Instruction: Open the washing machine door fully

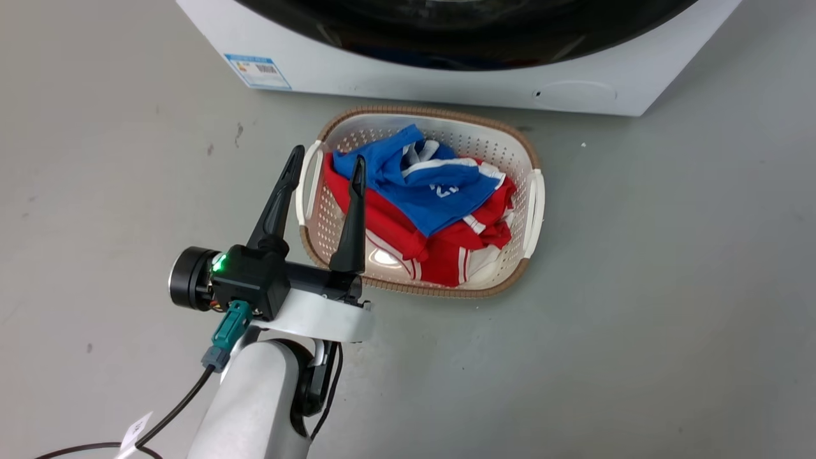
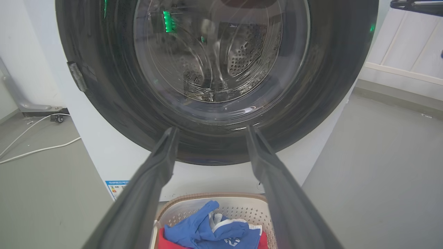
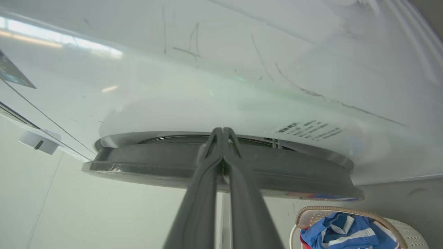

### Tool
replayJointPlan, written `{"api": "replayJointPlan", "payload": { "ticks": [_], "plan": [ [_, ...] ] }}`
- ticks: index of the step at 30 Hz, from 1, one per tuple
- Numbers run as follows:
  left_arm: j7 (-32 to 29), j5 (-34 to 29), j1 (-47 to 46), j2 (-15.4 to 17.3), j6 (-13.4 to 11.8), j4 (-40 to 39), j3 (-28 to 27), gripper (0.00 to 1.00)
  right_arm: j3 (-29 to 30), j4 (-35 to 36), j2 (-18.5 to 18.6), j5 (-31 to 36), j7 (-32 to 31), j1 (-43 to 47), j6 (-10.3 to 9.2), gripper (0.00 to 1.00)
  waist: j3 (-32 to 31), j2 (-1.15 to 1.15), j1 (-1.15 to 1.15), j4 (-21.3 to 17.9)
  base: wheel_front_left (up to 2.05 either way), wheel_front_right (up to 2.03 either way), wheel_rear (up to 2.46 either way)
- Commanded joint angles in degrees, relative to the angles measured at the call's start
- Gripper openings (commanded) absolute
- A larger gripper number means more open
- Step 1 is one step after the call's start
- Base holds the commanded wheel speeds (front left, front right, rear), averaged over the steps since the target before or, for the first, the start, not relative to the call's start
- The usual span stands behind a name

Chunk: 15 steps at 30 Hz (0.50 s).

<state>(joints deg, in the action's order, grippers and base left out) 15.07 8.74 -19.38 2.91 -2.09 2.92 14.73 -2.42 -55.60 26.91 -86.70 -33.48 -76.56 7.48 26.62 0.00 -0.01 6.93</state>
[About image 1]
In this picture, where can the blue white energy label sticker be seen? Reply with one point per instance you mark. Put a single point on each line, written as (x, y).
(258, 71)

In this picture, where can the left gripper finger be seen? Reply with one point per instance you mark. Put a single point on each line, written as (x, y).
(278, 204)
(352, 236)

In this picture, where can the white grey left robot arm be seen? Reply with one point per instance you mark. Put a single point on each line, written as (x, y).
(255, 408)

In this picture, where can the blue white striped garment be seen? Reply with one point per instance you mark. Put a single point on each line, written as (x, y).
(433, 197)

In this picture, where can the white washing machine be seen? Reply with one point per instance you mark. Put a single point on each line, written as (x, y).
(637, 57)

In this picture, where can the black glass washing machine door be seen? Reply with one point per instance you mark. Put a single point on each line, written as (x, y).
(465, 32)

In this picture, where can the red white striped garment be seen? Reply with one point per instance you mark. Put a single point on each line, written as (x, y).
(446, 252)

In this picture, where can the white laundry basket brown rim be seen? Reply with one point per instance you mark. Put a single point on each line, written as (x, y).
(510, 159)

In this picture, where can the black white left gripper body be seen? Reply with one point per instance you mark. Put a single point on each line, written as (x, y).
(252, 280)

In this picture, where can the white filter cover flap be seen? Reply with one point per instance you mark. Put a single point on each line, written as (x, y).
(577, 94)

